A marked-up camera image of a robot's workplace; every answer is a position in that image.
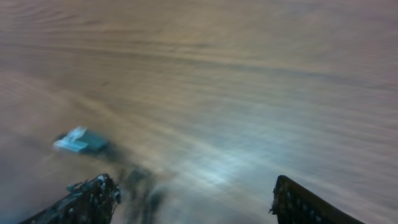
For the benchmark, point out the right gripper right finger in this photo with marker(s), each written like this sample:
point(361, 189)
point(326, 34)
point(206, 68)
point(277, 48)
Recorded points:
point(294, 204)

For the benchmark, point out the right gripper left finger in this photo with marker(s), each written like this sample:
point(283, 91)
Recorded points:
point(89, 202)

